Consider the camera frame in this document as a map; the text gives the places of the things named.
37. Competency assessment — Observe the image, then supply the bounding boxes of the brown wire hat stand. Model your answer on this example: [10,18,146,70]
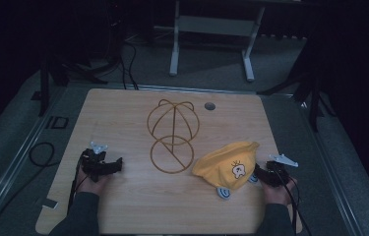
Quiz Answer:
[146,98,201,175]

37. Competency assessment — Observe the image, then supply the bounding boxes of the black tripod stand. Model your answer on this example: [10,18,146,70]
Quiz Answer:
[37,55,109,118]
[256,70,338,134]

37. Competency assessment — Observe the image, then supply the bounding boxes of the yellow cartoon print hat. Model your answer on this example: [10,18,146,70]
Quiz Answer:
[191,141,261,201]

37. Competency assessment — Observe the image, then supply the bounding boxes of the white metal desk frame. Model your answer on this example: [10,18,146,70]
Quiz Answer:
[168,0,268,83]

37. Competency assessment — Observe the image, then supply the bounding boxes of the person's right hand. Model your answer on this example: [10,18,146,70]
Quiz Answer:
[260,176,298,207]

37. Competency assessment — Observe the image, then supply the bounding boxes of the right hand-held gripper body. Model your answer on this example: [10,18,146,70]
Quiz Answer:
[265,153,300,188]

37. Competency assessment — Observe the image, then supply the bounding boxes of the black looped floor cable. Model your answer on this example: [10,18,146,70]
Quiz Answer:
[0,142,56,236]

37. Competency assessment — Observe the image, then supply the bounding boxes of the black hanging cables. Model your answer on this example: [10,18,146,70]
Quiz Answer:
[118,40,140,91]

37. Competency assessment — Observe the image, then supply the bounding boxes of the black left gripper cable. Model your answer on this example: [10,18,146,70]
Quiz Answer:
[66,159,86,214]

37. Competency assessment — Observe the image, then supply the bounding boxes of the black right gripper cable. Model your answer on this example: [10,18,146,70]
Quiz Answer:
[273,163,313,236]

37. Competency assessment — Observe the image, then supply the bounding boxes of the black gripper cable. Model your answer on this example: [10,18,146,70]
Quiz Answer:
[273,163,313,236]
[66,159,86,214]

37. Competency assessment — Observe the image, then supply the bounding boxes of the person's left hand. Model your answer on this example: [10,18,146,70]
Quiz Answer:
[75,166,111,198]

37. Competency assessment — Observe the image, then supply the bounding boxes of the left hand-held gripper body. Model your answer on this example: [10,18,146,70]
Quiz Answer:
[79,141,111,183]

